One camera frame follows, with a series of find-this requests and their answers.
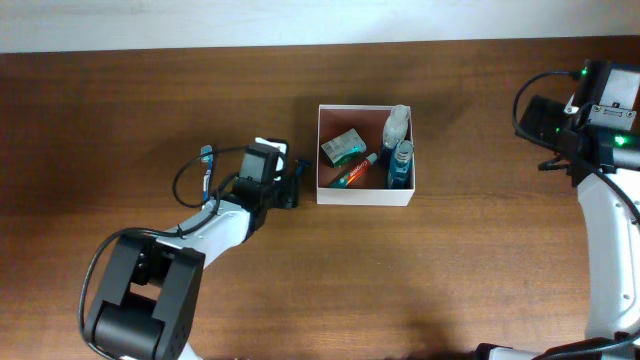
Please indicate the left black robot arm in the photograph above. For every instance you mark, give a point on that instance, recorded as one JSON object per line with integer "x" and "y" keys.
{"x": 145, "y": 304}

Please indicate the pink open cardboard box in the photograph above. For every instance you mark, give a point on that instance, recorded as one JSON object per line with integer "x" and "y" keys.
{"x": 369, "y": 189}

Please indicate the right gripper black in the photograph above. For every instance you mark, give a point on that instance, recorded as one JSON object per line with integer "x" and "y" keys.
{"x": 539, "y": 116}

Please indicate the blue white toothbrush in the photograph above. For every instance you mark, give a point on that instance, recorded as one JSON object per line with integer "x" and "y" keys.
{"x": 207, "y": 157}

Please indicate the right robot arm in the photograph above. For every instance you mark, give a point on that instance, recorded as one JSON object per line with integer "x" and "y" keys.
{"x": 593, "y": 141}

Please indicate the blue disposable razor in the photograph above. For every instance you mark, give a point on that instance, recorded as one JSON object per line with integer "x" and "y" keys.
{"x": 302, "y": 165}

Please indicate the dark blue clear-cap bottle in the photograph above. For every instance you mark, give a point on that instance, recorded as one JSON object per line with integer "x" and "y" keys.
{"x": 394, "y": 131}

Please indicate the green white toothpaste tube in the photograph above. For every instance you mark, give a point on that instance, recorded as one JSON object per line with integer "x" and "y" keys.
{"x": 351, "y": 176}

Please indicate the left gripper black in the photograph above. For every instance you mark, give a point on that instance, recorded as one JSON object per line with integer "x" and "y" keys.
{"x": 289, "y": 193}

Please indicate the teal mouthwash bottle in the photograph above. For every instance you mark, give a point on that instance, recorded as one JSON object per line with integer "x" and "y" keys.
{"x": 400, "y": 165}

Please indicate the green white soap box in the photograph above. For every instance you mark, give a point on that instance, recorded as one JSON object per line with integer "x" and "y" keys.
{"x": 343, "y": 148}

